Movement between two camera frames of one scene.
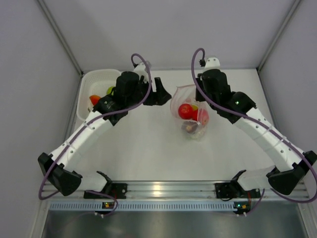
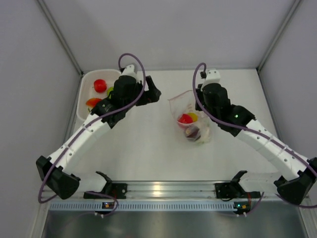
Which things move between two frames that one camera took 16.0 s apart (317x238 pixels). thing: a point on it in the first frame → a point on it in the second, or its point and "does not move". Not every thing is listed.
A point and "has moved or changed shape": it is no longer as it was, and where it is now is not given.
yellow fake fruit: x=194 y=107 → x=194 y=117
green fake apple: x=109 y=90 does not move
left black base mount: x=118 y=190 does not move
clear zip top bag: x=192 y=114 has moved or changed shape
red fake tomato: x=185 y=111 → x=100 y=86
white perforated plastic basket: x=94 y=82 does not move
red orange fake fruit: x=94 y=99 has moved or changed shape
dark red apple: x=191 y=126 → x=192 y=133
